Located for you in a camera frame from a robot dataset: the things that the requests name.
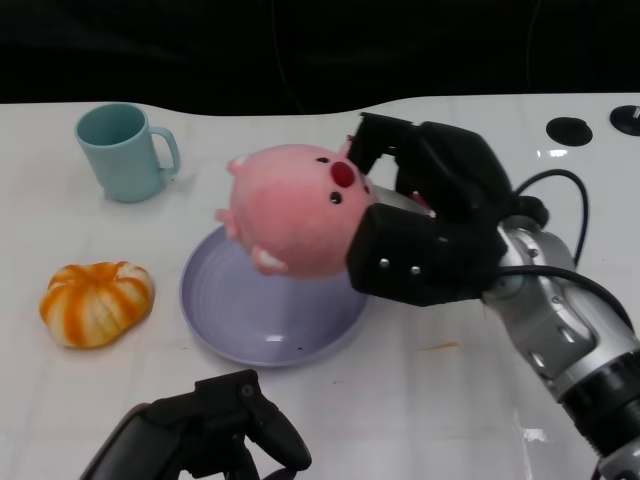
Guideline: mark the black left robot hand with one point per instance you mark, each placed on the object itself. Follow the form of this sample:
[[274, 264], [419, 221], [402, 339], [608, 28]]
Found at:
[[200, 440]]

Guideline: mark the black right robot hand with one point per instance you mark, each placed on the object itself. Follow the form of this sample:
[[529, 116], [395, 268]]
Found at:
[[435, 215]]

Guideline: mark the pink plush beaver doll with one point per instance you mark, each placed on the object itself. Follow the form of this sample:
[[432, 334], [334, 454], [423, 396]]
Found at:
[[295, 210]]

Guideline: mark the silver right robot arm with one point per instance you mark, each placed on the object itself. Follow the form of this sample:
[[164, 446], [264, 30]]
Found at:
[[565, 330]]

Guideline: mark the lavender plastic plate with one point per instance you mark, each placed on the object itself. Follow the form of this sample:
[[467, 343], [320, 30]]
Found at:
[[270, 315]]

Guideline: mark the black round table grommet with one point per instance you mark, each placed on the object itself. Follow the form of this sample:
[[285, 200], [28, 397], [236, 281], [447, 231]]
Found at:
[[626, 118], [569, 131]]

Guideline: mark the orange white striped pumpkin toy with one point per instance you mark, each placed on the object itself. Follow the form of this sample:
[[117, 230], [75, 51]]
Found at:
[[96, 304]]

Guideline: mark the teal plastic mug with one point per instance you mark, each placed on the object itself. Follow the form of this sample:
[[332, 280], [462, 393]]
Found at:
[[124, 152]]

